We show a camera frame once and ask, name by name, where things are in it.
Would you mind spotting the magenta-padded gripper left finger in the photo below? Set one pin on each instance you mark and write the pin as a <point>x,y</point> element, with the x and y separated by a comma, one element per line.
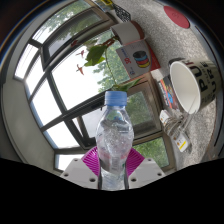
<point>78,171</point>

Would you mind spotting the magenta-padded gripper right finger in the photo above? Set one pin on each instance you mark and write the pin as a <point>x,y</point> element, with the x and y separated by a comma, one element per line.
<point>146,170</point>

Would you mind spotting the clear blue-capped water bottle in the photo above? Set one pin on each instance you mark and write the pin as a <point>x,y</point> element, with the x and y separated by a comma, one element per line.
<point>114,140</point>

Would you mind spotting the dark colourful book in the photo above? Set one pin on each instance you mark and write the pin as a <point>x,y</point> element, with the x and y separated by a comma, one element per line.
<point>168,93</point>

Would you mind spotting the white mug with black lettering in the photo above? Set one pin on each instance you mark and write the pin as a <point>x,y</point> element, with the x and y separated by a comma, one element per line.
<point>190,83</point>

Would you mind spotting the potted plant in white pot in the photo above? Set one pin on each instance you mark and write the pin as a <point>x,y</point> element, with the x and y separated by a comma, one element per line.
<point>128,31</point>

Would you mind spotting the flat round red coaster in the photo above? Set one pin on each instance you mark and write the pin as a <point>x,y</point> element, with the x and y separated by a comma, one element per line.
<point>176,16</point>

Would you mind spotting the black grid plate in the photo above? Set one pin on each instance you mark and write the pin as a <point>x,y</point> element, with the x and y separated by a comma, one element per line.
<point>121,12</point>

